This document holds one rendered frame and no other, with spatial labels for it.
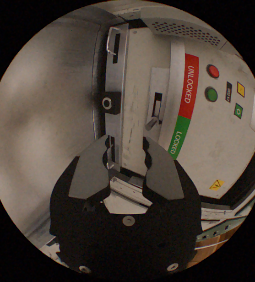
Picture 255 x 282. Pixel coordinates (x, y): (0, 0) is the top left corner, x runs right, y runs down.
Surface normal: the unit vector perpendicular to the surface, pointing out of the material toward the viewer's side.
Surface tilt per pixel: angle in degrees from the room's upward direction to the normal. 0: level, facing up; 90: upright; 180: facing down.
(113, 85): 90
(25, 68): 0
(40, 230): 90
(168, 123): 90
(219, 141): 90
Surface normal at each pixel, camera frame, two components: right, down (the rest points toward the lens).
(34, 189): 0.87, 0.31
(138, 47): -0.48, 0.44
